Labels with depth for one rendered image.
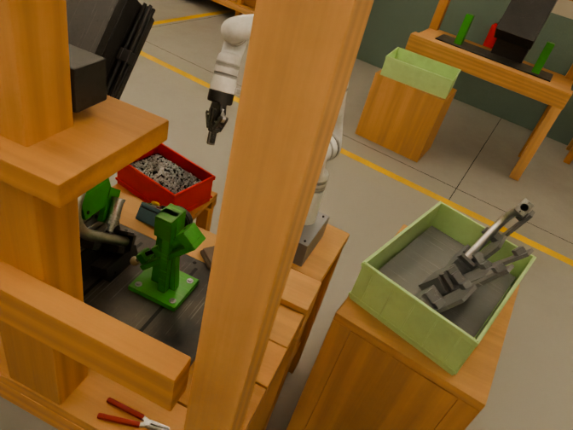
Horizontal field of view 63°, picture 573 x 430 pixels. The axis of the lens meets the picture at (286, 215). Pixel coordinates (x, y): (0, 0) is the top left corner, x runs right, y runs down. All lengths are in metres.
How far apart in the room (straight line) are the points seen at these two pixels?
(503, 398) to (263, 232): 2.37
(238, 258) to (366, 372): 1.16
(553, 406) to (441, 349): 1.49
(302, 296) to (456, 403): 0.58
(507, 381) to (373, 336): 1.44
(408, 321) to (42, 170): 1.19
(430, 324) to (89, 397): 0.97
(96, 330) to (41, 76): 0.39
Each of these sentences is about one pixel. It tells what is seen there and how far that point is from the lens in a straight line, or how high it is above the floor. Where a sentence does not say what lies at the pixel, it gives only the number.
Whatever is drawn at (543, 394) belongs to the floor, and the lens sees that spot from 3.01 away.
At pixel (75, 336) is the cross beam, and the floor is 1.26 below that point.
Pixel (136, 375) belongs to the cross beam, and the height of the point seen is 1.24.
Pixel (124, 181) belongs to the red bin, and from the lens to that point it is 1.91.
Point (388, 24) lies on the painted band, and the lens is 6.66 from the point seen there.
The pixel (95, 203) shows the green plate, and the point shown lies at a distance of 1.36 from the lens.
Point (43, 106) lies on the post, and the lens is 0.74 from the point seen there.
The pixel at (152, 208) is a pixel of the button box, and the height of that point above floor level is 0.95.
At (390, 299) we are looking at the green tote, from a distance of 1.57.
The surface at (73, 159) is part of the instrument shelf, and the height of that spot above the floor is 1.54.
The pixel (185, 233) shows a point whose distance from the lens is 1.19.
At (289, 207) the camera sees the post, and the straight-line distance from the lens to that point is 0.53.
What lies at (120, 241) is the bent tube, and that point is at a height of 0.98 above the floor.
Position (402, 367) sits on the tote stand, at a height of 0.74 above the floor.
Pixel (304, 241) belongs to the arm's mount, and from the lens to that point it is 1.57.
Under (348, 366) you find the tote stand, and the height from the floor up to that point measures 0.60.
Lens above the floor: 1.92
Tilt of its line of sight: 36 degrees down
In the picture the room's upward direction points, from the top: 15 degrees clockwise
